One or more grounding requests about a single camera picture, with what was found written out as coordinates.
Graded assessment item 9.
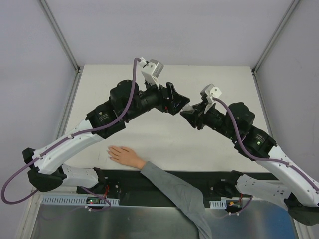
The clear nail polish bottle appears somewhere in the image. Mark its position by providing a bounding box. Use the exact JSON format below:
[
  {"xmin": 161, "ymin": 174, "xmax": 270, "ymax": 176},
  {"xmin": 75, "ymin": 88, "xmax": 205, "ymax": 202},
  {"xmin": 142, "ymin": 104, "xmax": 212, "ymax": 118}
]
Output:
[{"xmin": 182, "ymin": 104, "xmax": 194, "ymax": 112}]

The grey sleeved forearm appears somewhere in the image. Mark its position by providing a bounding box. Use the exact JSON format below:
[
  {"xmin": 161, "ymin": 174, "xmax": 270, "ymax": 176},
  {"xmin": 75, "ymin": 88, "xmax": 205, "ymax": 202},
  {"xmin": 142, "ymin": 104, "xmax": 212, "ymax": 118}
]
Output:
[{"xmin": 141, "ymin": 162, "xmax": 213, "ymax": 239}]

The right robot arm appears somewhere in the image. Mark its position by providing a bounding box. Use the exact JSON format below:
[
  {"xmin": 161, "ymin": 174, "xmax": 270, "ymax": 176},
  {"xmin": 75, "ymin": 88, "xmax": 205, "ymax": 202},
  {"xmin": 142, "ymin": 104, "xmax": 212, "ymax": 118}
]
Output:
[{"xmin": 180, "ymin": 100, "xmax": 319, "ymax": 226}]

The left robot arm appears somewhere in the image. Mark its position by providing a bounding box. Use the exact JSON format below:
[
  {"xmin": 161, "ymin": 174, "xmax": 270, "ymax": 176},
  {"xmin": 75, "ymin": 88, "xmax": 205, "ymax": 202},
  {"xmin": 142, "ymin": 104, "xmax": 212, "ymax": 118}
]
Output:
[{"xmin": 22, "ymin": 80, "xmax": 190, "ymax": 194}]

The person's hand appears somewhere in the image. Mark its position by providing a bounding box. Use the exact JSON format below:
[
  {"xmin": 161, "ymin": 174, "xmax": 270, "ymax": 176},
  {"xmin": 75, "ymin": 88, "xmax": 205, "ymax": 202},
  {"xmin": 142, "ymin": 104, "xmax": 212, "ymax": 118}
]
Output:
[{"xmin": 107, "ymin": 146, "xmax": 146, "ymax": 170}]

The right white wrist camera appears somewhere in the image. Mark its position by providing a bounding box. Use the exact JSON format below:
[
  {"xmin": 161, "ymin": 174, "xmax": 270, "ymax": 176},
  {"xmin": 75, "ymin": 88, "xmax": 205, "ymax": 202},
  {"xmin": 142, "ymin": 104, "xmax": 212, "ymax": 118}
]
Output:
[{"xmin": 200, "ymin": 84, "xmax": 222, "ymax": 104}]

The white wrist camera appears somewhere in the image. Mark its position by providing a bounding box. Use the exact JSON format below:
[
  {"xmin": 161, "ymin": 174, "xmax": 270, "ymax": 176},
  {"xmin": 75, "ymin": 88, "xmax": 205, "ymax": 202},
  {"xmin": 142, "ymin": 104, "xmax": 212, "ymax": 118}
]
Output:
[
  {"xmin": 139, "ymin": 57, "xmax": 164, "ymax": 89},
  {"xmin": 200, "ymin": 84, "xmax": 222, "ymax": 104}
]

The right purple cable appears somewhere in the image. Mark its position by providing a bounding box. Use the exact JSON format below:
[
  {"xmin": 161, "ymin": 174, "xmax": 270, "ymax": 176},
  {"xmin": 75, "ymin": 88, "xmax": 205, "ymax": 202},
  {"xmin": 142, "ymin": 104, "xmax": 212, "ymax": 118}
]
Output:
[{"xmin": 214, "ymin": 97, "xmax": 319, "ymax": 194}]

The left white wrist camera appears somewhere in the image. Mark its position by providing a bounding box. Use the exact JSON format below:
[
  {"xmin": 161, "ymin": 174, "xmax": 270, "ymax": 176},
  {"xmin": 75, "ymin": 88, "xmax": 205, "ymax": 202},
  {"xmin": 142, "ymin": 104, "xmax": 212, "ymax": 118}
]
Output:
[{"xmin": 139, "ymin": 57, "xmax": 164, "ymax": 89}]

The right white cable duct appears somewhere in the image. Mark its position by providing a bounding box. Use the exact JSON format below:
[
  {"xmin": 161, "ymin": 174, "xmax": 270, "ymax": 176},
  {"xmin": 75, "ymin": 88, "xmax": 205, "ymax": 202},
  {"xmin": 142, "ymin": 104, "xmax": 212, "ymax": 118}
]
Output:
[{"xmin": 209, "ymin": 200, "xmax": 227, "ymax": 210}]

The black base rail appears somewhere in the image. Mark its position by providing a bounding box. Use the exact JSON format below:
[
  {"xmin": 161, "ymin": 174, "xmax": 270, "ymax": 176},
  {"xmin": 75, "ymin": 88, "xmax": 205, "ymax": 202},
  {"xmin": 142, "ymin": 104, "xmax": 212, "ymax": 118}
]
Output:
[{"xmin": 87, "ymin": 170, "xmax": 244, "ymax": 208}]

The right aluminium frame post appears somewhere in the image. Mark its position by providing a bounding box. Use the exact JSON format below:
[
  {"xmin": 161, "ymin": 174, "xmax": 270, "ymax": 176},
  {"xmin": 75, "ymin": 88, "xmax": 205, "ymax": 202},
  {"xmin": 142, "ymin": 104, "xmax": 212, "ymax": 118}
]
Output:
[{"xmin": 252, "ymin": 0, "xmax": 302, "ymax": 76}]

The aluminium frame post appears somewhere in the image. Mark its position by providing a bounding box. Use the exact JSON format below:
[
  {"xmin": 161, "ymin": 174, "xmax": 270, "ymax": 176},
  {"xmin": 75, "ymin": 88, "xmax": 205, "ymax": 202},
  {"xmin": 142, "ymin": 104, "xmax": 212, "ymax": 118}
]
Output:
[
  {"xmin": 252, "ymin": 0, "xmax": 302, "ymax": 76},
  {"xmin": 37, "ymin": 0, "xmax": 80, "ymax": 72}
]

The left aluminium frame post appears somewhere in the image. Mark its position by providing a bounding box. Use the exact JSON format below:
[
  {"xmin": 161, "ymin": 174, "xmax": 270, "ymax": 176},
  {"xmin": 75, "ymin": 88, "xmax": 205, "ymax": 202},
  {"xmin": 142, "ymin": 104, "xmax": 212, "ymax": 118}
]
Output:
[{"xmin": 37, "ymin": 0, "xmax": 80, "ymax": 72}]

